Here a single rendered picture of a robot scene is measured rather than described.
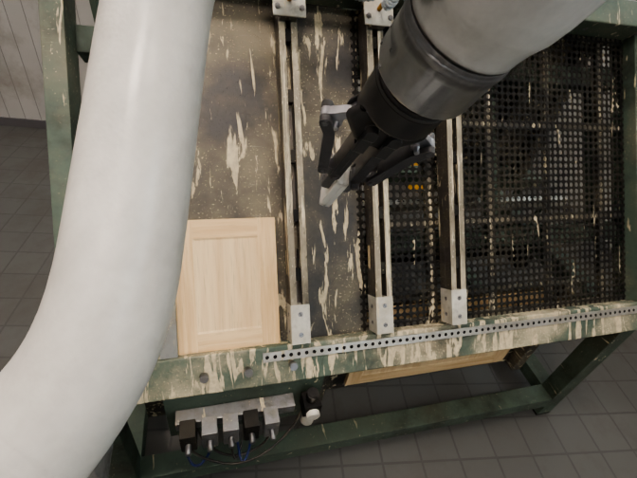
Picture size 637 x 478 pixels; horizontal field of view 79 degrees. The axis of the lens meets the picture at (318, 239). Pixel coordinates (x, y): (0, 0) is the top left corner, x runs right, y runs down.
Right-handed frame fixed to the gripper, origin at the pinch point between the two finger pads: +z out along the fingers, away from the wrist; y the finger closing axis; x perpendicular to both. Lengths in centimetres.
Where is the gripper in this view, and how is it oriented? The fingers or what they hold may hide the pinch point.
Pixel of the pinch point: (334, 185)
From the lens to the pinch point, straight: 51.0
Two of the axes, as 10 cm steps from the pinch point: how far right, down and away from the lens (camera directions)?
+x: -1.1, 9.3, -3.6
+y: -9.4, -2.1, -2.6
